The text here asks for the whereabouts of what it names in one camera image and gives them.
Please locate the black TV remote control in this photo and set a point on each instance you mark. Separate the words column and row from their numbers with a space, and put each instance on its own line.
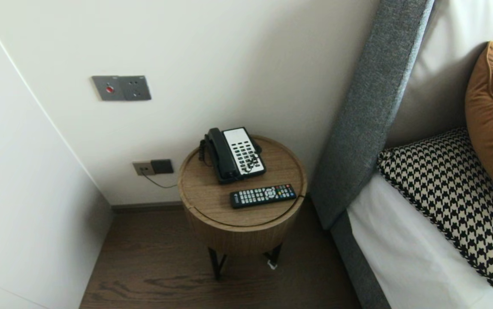
column 263, row 195

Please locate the black and white telephone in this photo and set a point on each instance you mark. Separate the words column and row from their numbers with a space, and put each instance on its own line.
column 246, row 150

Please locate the black telephone handset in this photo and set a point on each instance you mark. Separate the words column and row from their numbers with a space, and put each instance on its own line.
column 222, row 154

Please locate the round wooden side table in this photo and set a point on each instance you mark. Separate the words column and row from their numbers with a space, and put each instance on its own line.
column 212, row 193

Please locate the thin black telephone line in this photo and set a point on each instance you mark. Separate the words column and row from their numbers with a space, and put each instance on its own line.
column 160, row 185

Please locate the dark wooden baseboard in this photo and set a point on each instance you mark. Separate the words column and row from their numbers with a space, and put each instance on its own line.
column 147, row 207

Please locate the small white tag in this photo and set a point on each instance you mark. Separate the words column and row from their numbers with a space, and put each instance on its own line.
column 272, row 265

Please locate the grey fabric bed base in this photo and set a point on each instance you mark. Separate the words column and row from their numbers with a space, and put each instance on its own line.
column 353, row 266

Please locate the black white houndstooth pillow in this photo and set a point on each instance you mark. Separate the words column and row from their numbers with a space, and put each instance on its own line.
column 452, row 193

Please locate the beige padded headboard panel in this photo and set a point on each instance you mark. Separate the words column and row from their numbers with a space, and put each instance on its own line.
column 443, row 64

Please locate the black wall plate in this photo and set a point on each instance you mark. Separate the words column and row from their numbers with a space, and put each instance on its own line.
column 162, row 166

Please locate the brass wall jack plate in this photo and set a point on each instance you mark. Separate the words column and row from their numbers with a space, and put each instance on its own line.
column 142, row 168

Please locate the grey fabric headboard frame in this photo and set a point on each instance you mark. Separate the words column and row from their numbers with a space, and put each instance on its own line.
column 366, row 107

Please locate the grey wall power socket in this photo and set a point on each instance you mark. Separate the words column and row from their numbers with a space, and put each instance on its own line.
column 135, row 88

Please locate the grey wall switch red button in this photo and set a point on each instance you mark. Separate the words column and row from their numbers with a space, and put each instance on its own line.
column 105, row 88

